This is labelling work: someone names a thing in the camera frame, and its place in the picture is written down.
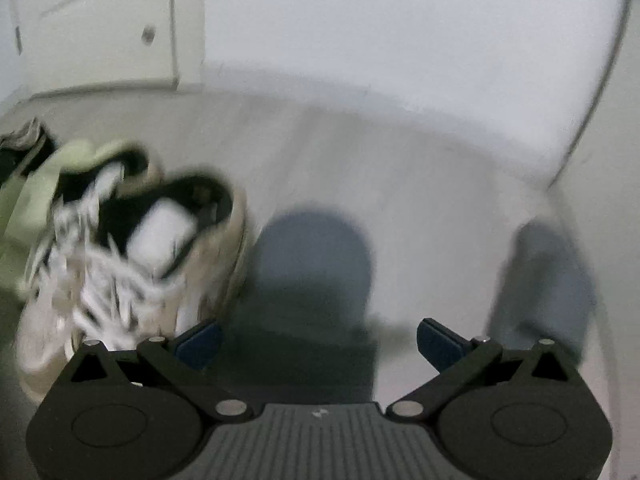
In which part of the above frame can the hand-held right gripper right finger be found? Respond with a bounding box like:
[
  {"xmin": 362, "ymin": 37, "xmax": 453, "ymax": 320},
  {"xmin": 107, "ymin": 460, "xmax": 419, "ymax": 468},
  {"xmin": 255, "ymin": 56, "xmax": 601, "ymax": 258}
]
[{"xmin": 387, "ymin": 317, "xmax": 592, "ymax": 421}]

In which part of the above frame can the grey slipper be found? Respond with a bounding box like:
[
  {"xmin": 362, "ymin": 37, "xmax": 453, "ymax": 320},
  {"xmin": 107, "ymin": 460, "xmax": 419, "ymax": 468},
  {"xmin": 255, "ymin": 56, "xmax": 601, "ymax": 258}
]
[
  {"xmin": 487, "ymin": 219, "xmax": 599, "ymax": 364},
  {"xmin": 252, "ymin": 210, "xmax": 377, "ymax": 327}
]

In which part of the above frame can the black sneaker white lining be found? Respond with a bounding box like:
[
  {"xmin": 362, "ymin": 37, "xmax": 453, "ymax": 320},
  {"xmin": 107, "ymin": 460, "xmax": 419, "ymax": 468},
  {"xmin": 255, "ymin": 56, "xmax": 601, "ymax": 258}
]
[{"xmin": 0, "ymin": 117, "xmax": 57, "ymax": 187}]

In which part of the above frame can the white door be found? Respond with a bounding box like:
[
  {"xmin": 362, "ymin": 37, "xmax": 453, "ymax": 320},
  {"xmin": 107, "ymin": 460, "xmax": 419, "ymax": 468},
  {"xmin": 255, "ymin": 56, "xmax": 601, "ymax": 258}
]
[{"xmin": 7, "ymin": 0, "xmax": 207, "ymax": 95}]

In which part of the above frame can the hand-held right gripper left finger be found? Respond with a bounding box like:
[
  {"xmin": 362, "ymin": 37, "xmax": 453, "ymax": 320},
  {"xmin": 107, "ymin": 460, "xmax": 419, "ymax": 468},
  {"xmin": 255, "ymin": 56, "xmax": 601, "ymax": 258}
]
[{"xmin": 50, "ymin": 317, "xmax": 256, "ymax": 421}]

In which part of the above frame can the light green slipper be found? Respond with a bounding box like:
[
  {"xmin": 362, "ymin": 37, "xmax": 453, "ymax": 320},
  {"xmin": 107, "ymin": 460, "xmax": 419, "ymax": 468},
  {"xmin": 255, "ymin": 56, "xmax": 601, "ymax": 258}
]
[{"xmin": 0, "ymin": 139, "xmax": 147, "ymax": 294}]

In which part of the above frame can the white lace-up sneaker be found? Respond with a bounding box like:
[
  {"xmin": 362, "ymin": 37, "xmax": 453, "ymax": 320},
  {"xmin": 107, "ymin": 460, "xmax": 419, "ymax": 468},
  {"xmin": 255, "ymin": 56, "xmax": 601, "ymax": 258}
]
[
  {"xmin": 15, "ymin": 160, "xmax": 167, "ymax": 404},
  {"xmin": 95, "ymin": 172, "xmax": 254, "ymax": 346}
]

